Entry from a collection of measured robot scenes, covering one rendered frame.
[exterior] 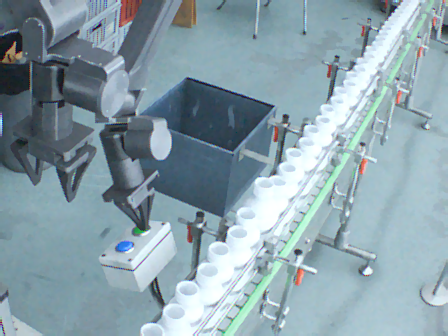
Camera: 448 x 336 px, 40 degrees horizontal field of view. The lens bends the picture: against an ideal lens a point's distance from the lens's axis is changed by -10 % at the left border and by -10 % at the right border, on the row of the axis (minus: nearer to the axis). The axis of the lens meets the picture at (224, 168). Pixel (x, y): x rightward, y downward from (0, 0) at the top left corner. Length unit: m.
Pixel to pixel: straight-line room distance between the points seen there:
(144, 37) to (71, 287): 1.73
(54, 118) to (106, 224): 2.21
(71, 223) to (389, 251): 1.46
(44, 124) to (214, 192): 1.13
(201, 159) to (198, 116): 0.35
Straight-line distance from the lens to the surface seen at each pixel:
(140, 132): 1.13
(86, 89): 0.75
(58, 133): 0.82
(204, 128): 2.19
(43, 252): 2.86
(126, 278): 1.22
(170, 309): 1.07
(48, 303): 2.64
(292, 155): 1.46
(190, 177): 1.90
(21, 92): 3.02
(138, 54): 1.12
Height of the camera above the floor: 1.94
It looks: 35 degrees down
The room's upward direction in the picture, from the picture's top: 8 degrees clockwise
